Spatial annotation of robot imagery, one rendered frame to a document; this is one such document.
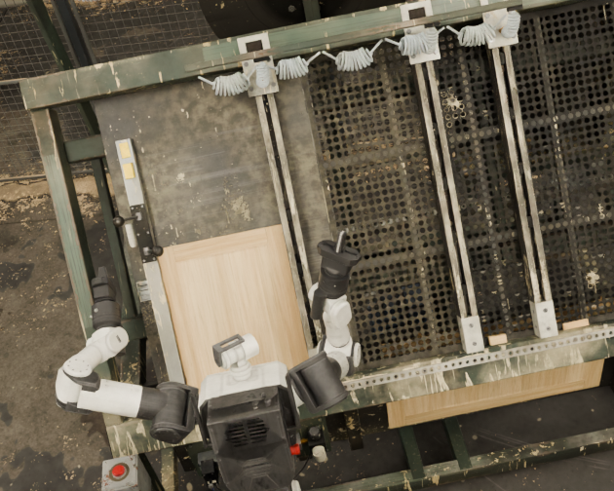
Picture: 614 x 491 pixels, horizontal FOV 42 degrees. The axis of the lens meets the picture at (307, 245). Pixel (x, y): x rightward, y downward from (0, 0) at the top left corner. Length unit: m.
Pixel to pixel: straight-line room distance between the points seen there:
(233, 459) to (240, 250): 0.81
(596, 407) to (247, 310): 1.78
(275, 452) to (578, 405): 1.94
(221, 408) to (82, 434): 1.95
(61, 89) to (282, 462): 1.37
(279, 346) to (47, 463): 1.64
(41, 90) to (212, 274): 0.82
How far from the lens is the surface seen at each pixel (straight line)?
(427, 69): 2.74
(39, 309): 4.76
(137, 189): 2.76
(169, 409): 2.33
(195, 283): 2.79
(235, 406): 2.22
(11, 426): 4.32
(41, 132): 2.82
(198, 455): 2.96
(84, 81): 2.74
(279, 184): 2.68
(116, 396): 2.32
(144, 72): 2.71
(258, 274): 2.77
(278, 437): 2.21
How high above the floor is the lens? 3.20
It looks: 44 degrees down
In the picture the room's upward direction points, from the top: 11 degrees counter-clockwise
